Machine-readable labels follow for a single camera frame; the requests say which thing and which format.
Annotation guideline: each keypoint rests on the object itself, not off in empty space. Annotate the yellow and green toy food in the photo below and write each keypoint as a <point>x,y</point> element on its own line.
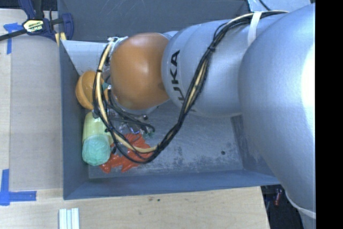
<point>95,147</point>

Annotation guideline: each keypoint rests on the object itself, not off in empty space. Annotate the red-orange toy animal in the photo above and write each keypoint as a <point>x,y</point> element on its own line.
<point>120,163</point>

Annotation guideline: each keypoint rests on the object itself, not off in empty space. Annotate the orange ball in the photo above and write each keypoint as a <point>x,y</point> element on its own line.
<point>85,88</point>

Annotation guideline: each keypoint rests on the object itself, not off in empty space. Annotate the grey metal bin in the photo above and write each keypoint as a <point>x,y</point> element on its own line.
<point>198,147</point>

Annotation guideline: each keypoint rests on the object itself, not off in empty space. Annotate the pale wood board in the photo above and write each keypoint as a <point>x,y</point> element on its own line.
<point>34,115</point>

